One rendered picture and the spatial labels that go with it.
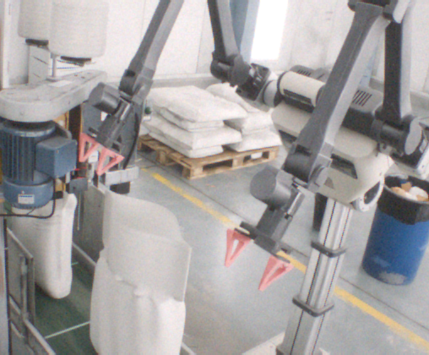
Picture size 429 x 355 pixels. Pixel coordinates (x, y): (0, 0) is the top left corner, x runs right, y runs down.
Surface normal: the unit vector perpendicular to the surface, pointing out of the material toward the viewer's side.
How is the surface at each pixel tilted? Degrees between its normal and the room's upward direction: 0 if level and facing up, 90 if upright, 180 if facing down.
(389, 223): 93
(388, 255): 93
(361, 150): 40
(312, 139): 69
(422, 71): 90
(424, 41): 90
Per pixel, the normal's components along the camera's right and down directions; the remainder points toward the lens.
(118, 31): 0.67, 0.38
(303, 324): -0.73, 0.16
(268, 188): -0.56, -0.31
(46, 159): -0.40, 0.30
